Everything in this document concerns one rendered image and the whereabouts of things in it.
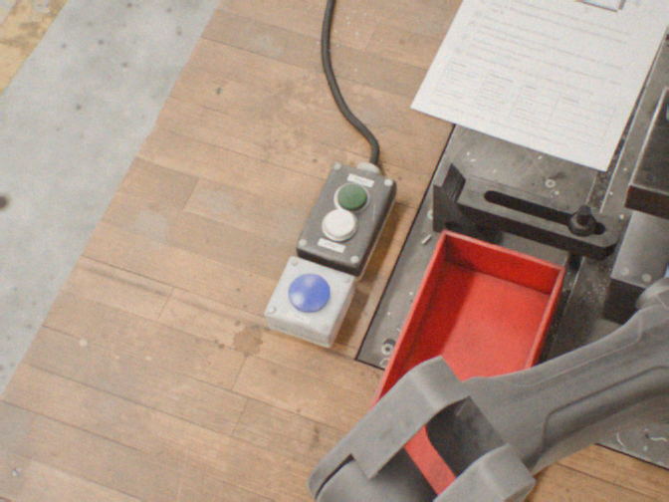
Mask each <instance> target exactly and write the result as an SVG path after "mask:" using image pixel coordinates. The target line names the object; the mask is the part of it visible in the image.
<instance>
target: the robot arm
mask: <svg viewBox="0 0 669 502"><path fill-rule="evenodd" d="M635 308H637V309H638V310H639V311H638V312H635V314H634V315H633V316H632V318H631V319H630V320H629V321H628V322H627V323H626V324H624V325H623V326H621V327H620V329H619V330H617V331H616V332H614V333H612V334H610V335H608V336H606V337H605V338H603V339H600V340H598V341H596V342H594V344H593V343H591V345H588V346H586V347H583V348H581V349H577V350H575V351H573V352H570V353H568V354H564V355H562V356H560V357H557V358H555V359H551V360H550V361H549V362H546V363H544V364H542V365H538V366H535V367H533V368H530V369H526V370H522V371H519V372H515V373H510V374H505V375H500V376H473V377H469V378H467V379H465V381H462V382H461V381H460V379H459V378H458V377H457V376H456V375H455V374H454V373H453V371H452V370H451V369H450V368H449V365H448V364H447V363H446V361H445V360H443V359H442V357H441V356H440V357H437V358H435V359H432V360H429V361H426V362H423V363H421V364H420V365H418V366H416V367H415V368H412V370H411V371H410V372H408V373H407V374H406V375H405V376H404V377H403V378H402V379H401V380H400V381H399V382H397V383H396V385H395V386H394V387H393V388H392V389H391V390H390V391H389V392H388V393H387V394H386V395H385V396H384V397H383V398H382V400H380V401H379V402H378V403H377V404H376V405H375V406H374V407H373V408H372V409H371V410H370V411H369V412H368V413H367V415H366V416H364V417H363V418H362V419H361V420H360V421H359V422H358V423H357V424H356V425H355V426H354V427H353V429H352V430H351V431H349V432H348V433H347V434H346V435H345V436H344V437H343V438H342V439H341V440H340V441H339V443H338V444H337V445H336V446H335V447H333V448H332V449H331V450H330V451H329V452H328V453H327V455H326V456H325V457H324V459H323V460H322V461H321V462H320V463H318V464H317V465H316V466H315V468H314V469H313V471H312V472H311V474H310V475H309V477H308V480H307V488H308V489H309V491H310V493H311V495H312V496H313V498H314V499H315V501H316V502H522V501H523V500H524V499H525V497H527V496H528V495H529V494H530V492H531V491H532V489H533V488H534V486H535V485H536V484H537V481H536V480H535V479H534V475H535V474H537V473H538V472H539V471H541V470H543V469H545V468H547V467H548V466H550V465H552V463H554V462H556V461H558V460H560V459H562V458H564V457H567V456H570V455H572V454H574V453H576V452H578V451H581V450H583V449H585V448H586V447H587V446H589V445H592V444H594V443H596V442H598V441H600V440H602V439H605V438H607V437H609V436H612V435H615V434H617V433H620V432H623V431H627V430H630V429H633V427H636V428H638V426H642V425H647V424H652V423H661V424H669V276H667V277H664V278H662V279H660V280H659V281H656V282H655V283H653V284H652V286H651V287H649V288H648V289H646V290H645V291H644V292H643V293H642V294H641V295H640V297H639V298H638V300H637V302H635ZM426 423H427V426H426V431H427V435H428V439H429V441H430V443H431V444H432V445H433V447H434V448H435V450H436V452H437V453H439V455H440V456H441V457H442V459H443V460H444V462H445V464H446V465H447V467H448V468H449V469H450V471H452V472H453V474H454V476H455V477H456V480H455V481H454V482H453V483H452V484H451V485H450V486H448V488H447V487H446V489H445V490H444V491H443V492H442V493H441V494H440V495H438V494H437V492H436V491H434V490H433V487H432V486H431V484H430V483H429V482H428V480H427V479H426V476H425V475H424V474H423V472H421V471H420V469H419V468H418V467H417V464H416V463H415V461H414V460H413V459H412V457H411V456H410V454H408V453H407V451H406V449H405V448H404V445H405V444H406V443H407V442H408V441H410V440H411V438H412V437H413V436H414V435H415V434H416V433H417V432H418V431H419V430H420V429H421V428H422V427H423V426H424V424H426Z"/></svg>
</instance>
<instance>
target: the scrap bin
mask: <svg viewBox="0 0 669 502"><path fill-rule="evenodd" d="M565 270H566V267H564V266H560V265H556V264H553V263H550V262H547V261H543V260H539V258H536V257H533V256H529V255H526V254H523V253H519V252H515V251H512V250H509V249H506V248H502V247H498V246H495V245H492V244H488V242H485V241H481V240H478V239H474V238H471V237H468V236H465V235H460V234H457V233H454V232H451V231H448V230H442V232H441V235H440V237H439V239H438V242H437V245H436V248H435V250H434V253H433V255H432V257H431V261H429V263H428V266H427V268H426V271H425V273H424V276H423V279H422V281H421V284H420V286H419V289H418V292H417V294H416V297H415V299H413V302H412V304H411V308H410V310H409V312H408V315H407V317H406V320H405V322H404V326H403V328H402V330H401V333H400V335H399V338H397V341H396V344H395V346H394V348H393V351H392V353H391V357H390V359H389V362H388V364H387V366H386V369H385V372H384V375H383V377H382V379H381V380H380V382H379V384H378V388H377V390H376V393H375V395H374V397H373V401H372V403H371V406H370V408H369V410H371V409H372V408H373V407H374V406H375V405H376V404H377V403H378V402H379V401H380V400H382V398H383V397H384V396H385V395H386V394H387V393H388V392H389V391H390V390H391V389H392V388H393V387H394V386H395V385H396V383H397V382H399V381H400V380H401V379H402V378H403V377H404V376H405V375H406V374H407V373H408V372H410V371H411V370H412V368H415V367H416V366H418V365H420V364H421V363H423V362H426V361H429V360H432V359H435V358H437V357H440V356H441V357H442V359H443V360H445V361H446V363H447V364H448V365H449V368H450V369H451V370H452V371H453V373H454V374H455V375H456V377H458V378H459V379H460V381H461V382H462V381H465V379H467V378H469V377H493V376H500V375H505V374H510V373H515V372H519V371H522V370H526V369H530V368H533V367H535V366H536V365H537V363H538V359H539V356H540V353H541V352H542V351H543V348H544V344H545V341H546V338H547V336H548V333H549V329H550V326H551V323H552V321H553V318H554V314H555V311H556V309H557V308H558V304H559V300H560V297H561V292H562V286H563V281H564V276H565ZM426 426H427V423H426V424H424V426H423V427H422V428H421V429H420V430H419V431H418V432H417V433H416V434H415V435H414V436H413V437H412V438H411V440H410V441H408V442H407V443H406V444H405V445H404V448H405V449H406V451H407V453H408V454H410V456H411V457H412V459H413V460H414V461H415V463H416V464H417V467H418V468H419V469H420V471H421V472H423V474H424V475H425V476H426V479H427V480H428V482H429V483H430V484H431V486H432V487H433V490H434V491H436V492H437V494H438V495H440V494H441V493H442V492H443V491H444V490H445V489H446V487H447V488H448V486H450V485H451V484H452V483H453V482H454V481H455V480H456V477H455V476H454V474H453V472H452V471H450V469H449V468H448V467H447V465H446V464H445V462H444V460H443V459H442V457H441V456H440V455H439V453H437V452H436V450H435V448H434V447H433V445H432V444H431V443H430V441H429V439H428V435H427V431H426Z"/></svg>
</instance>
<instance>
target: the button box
mask: <svg viewBox="0 0 669 502"><path fill-rule="evenodd" d="M335 1H336V0H328V1H327V5H326V9H325V15H324V21H323V28H322V59H323V65H324V69H325V73H326V77H327V80H328V83H329V86H330V90H331V92H332V95H333V97H334V98H335V101H336V104H337V106H338V107H339V109H340V111H341V113H342V114H343V115H344V118H345V119H346V120H347V121H348V122H349V123H351V124H352V125H353V126H354V127H355V128H356V129H357V130H358V131H359V133H360V134H361V135H362V136H363V137H364V138H366V139H367V141H368V142H369V144H370V146H371V155H370V159H369V162H366V163H360V164H359V165H358V167H357V168H355V167H351V166H347V165H344V164H341V163H335V164H333V166H332V168H331V170H330V173H329V175H328V177H327V180H326V182H325V184H324V186H323V189H322V191H321V193H320V196H319V198H317V200H316V203H315V205H314V207H313V209H312V212H311V214H310V216H309V219H308V221H307V223H306V225H305V228H304V230H303V232H302V235H300V237H299V239H298V241H297V244H296V247H295V248H296V254H297V256H298V258H302V260H305V261H308V262H311V263H314V264H317V265H321V266H324V267H328V268H331V269H335V270H338V271H341V272H344V273H346V274H349V276H352V277H354V280H355V281H360V279H361V277H362V274H363V272H364V269H365V267H367V265H368V263H369V260H370V257H371V255H372V252H373V250H374V248H375V246H376V242H377V240H378V238H379V235H380V233H381V231H383V228H384V225H385V223H386V221H387V218H388V216H389V214H390V211H391V208H392V206H393V203H394V201H395V199H396V195H395V193H396V182H395V181H394V180H392V179H389V177H386V176H381V172H380V170H379V169H378V168H377V167H376V165H377V161H378V158H379V144H378V142H377V140H376V138H375V137H374V135H373V134H372V133H371V131H370V129H369V128H368V127H367V126H366V125H364V124H363V123H362V122H361V121H359V120H358V119H357V118H356V116H355V115H354V114H353V113H352V111H351V110H349V109H348V107H347V106H346V104H345V101H344V99H343V97H342V95H341V93H340V91H339V87H338V84H337V82H336V79H335V73H333V69H332V66H331V59H330V47H329V40H330V27H331V19H332V14H333V9H334V8H335ZM351 183H355V184H358V185H360V186H362V187H363V188H364V190H365V193H367V202H365V204H364V205H363V206H362V207H361V208H359V209H357V211H346V209H343V208H341V207H340V206H339V204H338V202H337V194H338V191H339V190H340V189H341V188H342V187H343V186H344V185H346V184H351ZM338 209H343V211H346V212H348V213H349V214H351V215H352V216H353V218H354V221H355V228H354V231H353V232H352V233H351V234H349V235H348V236H346V237H342V238H336V237H332V236H330V235H329V234H328V233H327V232H326V225H325V222H326V218H327V216H328V215H329V214H330V213H332V212H335V211H337V210H338Z"/></svg>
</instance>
